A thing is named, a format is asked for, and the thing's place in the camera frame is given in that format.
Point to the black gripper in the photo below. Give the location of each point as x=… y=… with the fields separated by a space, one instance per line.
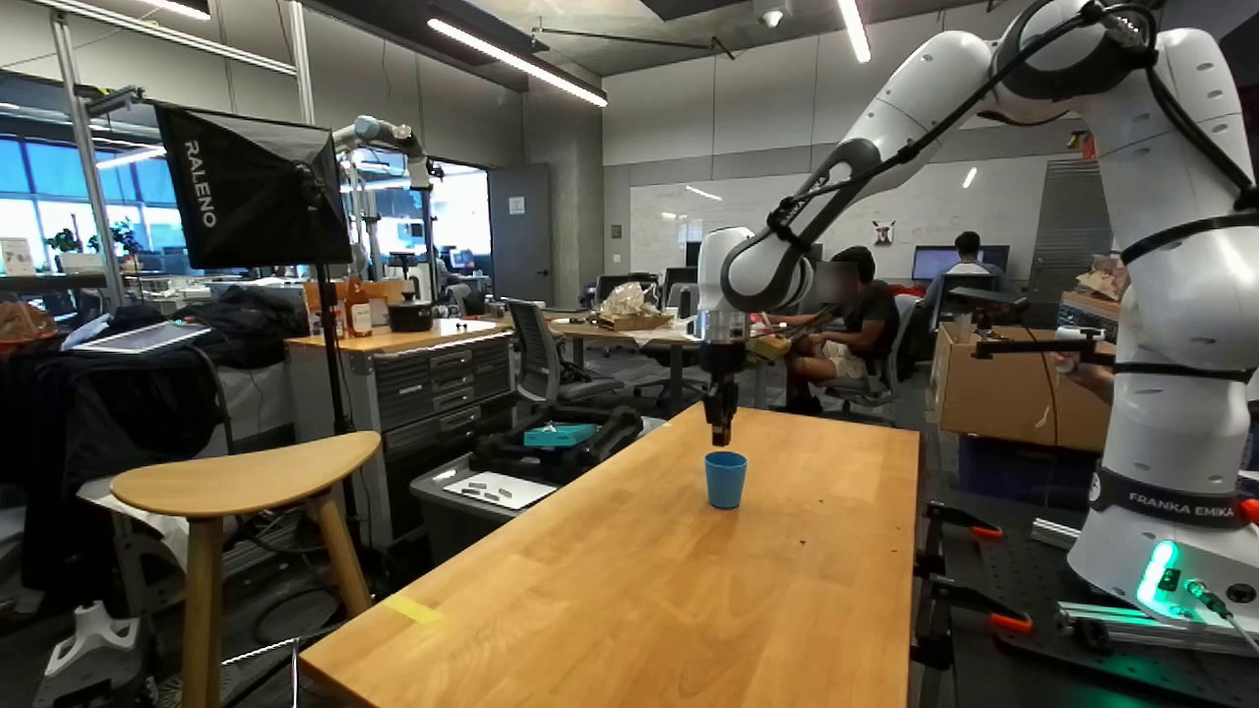
x=724 y=367

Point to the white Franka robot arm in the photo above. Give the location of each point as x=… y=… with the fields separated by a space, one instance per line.
x=1181 y=394

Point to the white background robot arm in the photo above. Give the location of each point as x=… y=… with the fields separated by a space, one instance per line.
x=379 y=135

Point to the blue plastic cup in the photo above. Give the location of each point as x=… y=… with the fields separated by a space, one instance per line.
x=724 y=480

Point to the cluttered wooden work table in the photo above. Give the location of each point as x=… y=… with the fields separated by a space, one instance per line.
x=632 y=337

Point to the beige pile on table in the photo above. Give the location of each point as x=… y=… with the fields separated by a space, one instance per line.
x=632 y=303

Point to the seated person dark shirt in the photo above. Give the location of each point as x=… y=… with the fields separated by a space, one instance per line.
x=867 y=326

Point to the grey office chair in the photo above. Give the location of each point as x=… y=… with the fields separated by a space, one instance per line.
x=531 y=348

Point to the grey storage box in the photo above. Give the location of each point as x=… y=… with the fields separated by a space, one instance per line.
x=477 y=503

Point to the lit blue computer monitor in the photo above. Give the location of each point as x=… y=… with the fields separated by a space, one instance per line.
x=934 y=267

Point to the grey door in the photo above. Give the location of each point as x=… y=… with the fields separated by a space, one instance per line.
x=522 y=236

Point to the large cardboard box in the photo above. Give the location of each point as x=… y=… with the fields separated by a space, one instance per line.
x=1016 y=391

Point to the seated person white shirt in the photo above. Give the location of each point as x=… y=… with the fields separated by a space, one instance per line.
x=969 y=252

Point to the grey drawer cabinet wooden top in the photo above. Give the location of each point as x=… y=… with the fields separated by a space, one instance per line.
x=420 y=387

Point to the blue storage bin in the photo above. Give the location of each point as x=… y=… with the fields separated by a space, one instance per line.
x=1023 y=471

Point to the black horizontal bar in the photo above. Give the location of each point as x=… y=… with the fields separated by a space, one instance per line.
x=1036 y=348

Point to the small black container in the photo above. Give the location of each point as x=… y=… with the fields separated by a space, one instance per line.
x=410 y=318

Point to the yellow tape strip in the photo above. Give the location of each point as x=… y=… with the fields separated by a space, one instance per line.
x=416 y=611

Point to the black light stand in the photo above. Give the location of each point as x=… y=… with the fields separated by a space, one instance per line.
x=330 y=339

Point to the crumpled brown paper pile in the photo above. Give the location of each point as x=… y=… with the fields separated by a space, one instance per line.
x=1107 y=278

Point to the short ceiling light strip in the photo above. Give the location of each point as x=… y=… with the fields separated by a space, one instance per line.
x=854 y=29

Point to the long ceiling light strip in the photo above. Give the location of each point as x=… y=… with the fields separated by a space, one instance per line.
x=513 y=59

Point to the wooden stool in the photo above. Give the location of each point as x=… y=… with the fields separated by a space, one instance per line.
x=249 y=480

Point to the black backpack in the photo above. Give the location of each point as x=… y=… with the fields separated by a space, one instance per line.
x=249 y=329

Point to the black photo softbox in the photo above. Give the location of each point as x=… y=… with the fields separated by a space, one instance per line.
x=249 y=192

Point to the white flat sheet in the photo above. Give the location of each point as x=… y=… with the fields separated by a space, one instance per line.
x=139 y=337

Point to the black draped table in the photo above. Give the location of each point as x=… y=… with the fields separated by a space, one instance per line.
x=121 y=419

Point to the white plastic floor object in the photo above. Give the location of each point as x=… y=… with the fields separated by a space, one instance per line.
x=90 y=651

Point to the wall whiteboard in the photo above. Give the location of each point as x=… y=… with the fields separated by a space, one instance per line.
x=654 y=222

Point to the metal frame pole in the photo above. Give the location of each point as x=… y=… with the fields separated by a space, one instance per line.
x=84 y=143

